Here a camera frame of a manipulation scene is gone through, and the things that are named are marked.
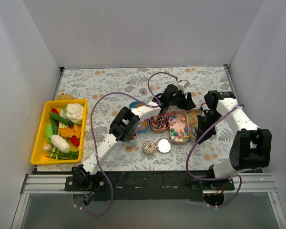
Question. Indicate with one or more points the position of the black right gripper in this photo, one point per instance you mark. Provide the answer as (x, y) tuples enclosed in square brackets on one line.
[(203, 122)]

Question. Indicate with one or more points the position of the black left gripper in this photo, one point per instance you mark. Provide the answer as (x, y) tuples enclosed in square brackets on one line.
[(185, 100)]

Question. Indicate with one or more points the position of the beige gummy candy tray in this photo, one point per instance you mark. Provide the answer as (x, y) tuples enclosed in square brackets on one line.
[(193, 123)]

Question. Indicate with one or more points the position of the pink lollipop tray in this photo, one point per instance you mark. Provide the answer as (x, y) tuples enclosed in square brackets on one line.
[(159, 123)]

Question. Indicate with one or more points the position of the blue candy tray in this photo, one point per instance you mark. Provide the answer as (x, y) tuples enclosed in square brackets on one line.
[(143, 126)]

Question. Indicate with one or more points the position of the clear glass jar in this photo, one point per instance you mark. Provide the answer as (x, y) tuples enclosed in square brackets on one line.
[(132, 143)]

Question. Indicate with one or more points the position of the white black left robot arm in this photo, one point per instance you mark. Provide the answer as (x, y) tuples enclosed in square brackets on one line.
[(123, 127)]

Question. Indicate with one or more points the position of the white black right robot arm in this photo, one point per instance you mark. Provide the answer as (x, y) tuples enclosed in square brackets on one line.
[(251, 145)]

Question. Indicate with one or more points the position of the floral patterned table mat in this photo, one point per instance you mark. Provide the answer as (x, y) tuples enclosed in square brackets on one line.
[(108, 90)]

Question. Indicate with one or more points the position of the clear glass jar lid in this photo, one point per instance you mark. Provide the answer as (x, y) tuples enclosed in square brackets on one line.
[(164, 145)]

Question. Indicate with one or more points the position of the small donut decorated tin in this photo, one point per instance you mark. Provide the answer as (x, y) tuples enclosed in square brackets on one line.
[(149, 147)]

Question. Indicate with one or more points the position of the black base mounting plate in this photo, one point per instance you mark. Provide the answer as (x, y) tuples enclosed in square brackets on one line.
[(148, 185)]

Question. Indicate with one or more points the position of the orange toy carrot slices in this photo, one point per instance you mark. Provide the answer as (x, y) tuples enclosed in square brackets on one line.
[(74, 131)]

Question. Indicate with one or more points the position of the white toy vegetable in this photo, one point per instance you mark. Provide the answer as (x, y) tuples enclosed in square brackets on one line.
[(60, 143)]

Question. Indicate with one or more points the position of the red toy chili pepper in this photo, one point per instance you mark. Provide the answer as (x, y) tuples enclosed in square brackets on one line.
[(53, 110)]

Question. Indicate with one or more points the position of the green toy vegetables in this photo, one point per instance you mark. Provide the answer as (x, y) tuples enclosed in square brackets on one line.
[(57, 121)]

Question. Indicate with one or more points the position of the yellow plastic bin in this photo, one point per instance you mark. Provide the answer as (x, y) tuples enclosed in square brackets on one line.
[(42, 157)]

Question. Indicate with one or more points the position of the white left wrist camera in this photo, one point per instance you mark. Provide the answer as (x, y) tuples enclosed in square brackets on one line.
[(182, 85)]

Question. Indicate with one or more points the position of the aluminium frame rail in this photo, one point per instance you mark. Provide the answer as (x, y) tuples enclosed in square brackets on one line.
[(54, 184)]

